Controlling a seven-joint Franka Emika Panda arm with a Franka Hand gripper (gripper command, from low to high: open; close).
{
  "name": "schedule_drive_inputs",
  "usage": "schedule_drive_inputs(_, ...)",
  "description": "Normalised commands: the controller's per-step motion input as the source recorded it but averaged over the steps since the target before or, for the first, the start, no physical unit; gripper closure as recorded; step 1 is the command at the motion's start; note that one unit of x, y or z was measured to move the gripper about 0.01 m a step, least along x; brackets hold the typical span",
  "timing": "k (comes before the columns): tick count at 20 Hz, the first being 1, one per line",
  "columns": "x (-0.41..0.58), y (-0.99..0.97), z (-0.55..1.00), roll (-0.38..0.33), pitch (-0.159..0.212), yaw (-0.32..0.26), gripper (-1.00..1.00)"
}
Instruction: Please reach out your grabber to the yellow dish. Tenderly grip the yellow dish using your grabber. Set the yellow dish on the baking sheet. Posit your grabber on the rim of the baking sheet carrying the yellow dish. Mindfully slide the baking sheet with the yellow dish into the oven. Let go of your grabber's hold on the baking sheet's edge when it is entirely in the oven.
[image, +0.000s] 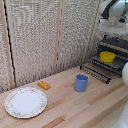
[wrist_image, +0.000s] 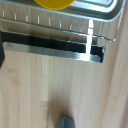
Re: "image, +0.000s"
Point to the orange rectangular block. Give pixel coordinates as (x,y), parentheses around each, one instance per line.
(43,85)

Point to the blue cup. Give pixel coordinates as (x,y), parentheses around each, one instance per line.
(81,84)

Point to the woven screen panel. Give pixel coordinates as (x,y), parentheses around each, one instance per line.
(35,36)
(4,50)
(78,31)

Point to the yellow dish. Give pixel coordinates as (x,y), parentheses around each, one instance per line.
(107,57)

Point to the silver oven rack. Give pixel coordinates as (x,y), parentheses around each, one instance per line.
(116,64)

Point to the white patterned plate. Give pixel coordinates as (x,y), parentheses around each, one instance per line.
(25,102)

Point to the glass oven door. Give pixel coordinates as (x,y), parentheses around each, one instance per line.
(96,73)

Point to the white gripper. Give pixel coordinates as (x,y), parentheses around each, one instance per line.
(113,26)

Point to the white rounded object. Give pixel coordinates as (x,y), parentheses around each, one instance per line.
(125,74)

